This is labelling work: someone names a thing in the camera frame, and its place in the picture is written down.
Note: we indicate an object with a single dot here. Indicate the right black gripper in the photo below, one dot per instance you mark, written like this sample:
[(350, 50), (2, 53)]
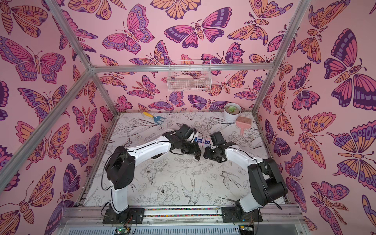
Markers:
[(214, 153)]

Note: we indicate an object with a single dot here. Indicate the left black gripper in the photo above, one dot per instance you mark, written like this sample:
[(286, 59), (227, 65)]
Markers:
[(195, 151)]

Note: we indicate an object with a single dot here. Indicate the blue pocket tissue pack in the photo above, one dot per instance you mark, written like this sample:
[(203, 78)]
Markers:
[(199, 140)]

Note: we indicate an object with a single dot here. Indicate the pink white tissue pack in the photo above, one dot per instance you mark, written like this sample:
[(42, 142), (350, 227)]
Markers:
[(207, 142)]

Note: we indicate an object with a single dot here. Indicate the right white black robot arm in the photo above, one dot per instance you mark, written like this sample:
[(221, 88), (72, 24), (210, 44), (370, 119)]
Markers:
[(265, 179)]

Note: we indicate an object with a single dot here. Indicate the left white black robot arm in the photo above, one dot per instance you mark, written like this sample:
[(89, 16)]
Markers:
[(121, 165)]

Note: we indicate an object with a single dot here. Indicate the pink brush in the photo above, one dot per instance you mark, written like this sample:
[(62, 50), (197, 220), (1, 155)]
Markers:
[(243, 123)]

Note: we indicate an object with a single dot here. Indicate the white pot with succulent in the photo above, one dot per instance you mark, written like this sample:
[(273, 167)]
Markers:
[(231, 112)]

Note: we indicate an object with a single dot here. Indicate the blue yellow garden fork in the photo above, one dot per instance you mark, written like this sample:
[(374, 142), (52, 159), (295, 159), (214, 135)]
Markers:
[(157, 119)]

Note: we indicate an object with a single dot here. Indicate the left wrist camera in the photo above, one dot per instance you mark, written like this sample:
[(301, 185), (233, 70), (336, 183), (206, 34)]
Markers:
[(186, 133)]

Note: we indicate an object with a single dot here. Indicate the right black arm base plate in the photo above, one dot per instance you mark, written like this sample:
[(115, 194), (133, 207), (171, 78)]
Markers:
[(235, 214)]

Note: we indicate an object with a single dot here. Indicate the white wire wall basket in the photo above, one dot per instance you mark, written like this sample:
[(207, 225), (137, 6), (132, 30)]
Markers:
[(185, 76)]

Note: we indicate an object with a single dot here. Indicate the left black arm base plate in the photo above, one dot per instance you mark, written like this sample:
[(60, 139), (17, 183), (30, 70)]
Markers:
[(129, 216)]

